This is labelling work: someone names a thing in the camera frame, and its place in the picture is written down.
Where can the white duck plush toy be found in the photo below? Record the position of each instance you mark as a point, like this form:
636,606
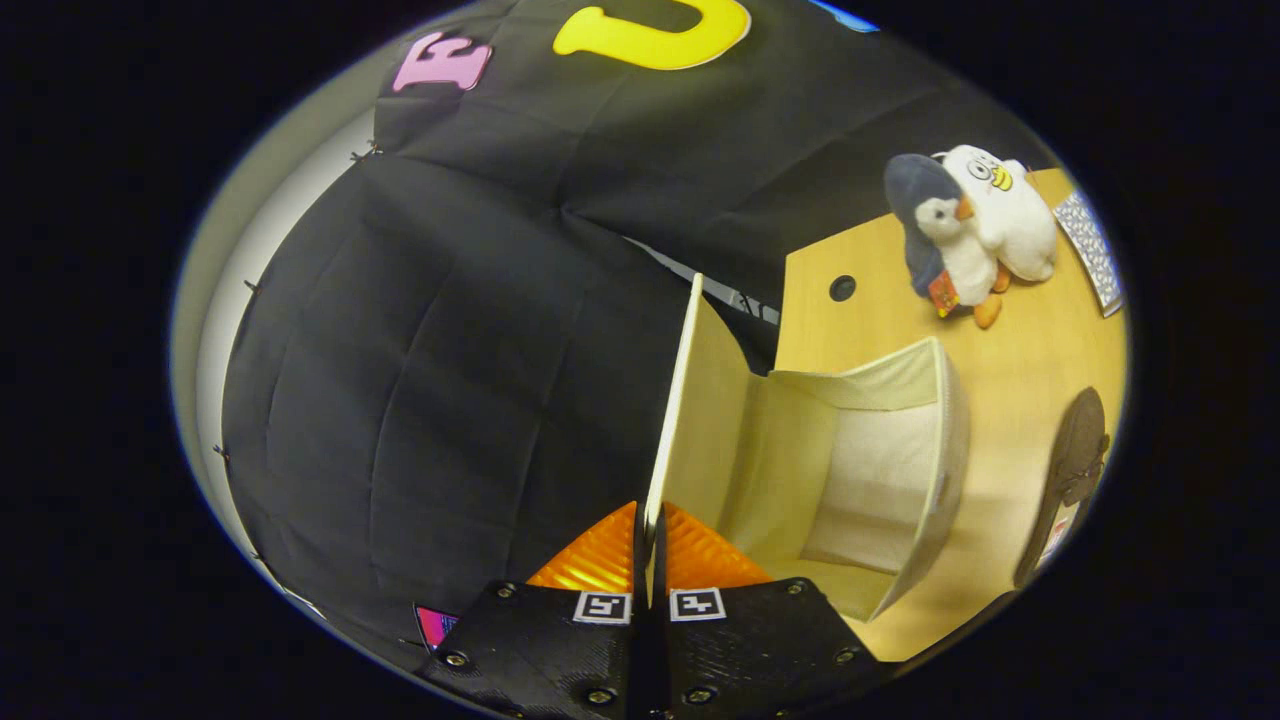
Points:
1015,225

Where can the grey patterned white book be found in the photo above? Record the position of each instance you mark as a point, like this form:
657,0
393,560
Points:
1092,250

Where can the blue pink printed object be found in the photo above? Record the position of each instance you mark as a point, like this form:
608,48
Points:
435,625

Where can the brown felt shoe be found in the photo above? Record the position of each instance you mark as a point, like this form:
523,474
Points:
1075,450

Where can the beige fabric storage box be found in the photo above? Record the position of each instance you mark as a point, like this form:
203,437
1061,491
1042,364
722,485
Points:
790,470

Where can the grey penguin plush toy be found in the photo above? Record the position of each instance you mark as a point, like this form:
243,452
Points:
920,200

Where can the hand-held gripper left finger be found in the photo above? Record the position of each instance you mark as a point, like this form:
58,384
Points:
540,650

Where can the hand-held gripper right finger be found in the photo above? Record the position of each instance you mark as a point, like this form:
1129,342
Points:
760,650

